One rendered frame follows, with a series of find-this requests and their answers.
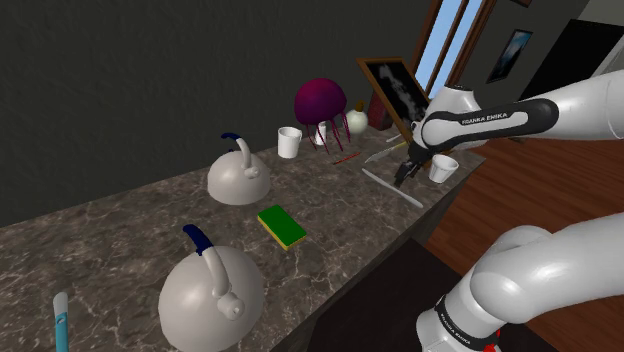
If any white paper cup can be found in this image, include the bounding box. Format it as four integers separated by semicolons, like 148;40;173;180
428;153;460;185

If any long white knife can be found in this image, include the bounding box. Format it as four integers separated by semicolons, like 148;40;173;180
361;167;425;210

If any red box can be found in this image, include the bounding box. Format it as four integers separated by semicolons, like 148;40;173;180
367;90;394;132

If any red pen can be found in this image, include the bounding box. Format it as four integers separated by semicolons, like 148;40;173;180
332;151;362;166

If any round white bottle brown cork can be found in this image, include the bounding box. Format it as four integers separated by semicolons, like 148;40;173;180
344;99;370;136

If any brown framed dark picture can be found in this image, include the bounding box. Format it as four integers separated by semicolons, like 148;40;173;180
355;56;433;144

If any purple jellyfish figure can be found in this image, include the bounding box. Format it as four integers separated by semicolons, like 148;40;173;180
293;77;353;155

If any brown framed window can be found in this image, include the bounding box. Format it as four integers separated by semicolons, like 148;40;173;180
410;0;497;100

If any white mug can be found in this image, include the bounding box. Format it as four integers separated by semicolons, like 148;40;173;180
277;126;304;160

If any dark robot stand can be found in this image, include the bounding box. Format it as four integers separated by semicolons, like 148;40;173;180
270;237;558;352

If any green and yellow sponge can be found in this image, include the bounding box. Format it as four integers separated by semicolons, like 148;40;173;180
256;204;309;252

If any teal and white brush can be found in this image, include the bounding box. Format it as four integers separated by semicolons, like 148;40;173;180
51;290;70;352

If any knife with yellow handle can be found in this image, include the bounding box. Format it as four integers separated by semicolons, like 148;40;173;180
363;140;409;165

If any dark framed wall picture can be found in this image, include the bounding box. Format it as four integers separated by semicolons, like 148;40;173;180
485;28;534;85

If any small grey kettle blue handle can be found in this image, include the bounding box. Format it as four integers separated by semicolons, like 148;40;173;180
206;131;272;206

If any large grey kettle blue handle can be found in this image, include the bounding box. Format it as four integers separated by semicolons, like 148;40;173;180
157;224;267;352

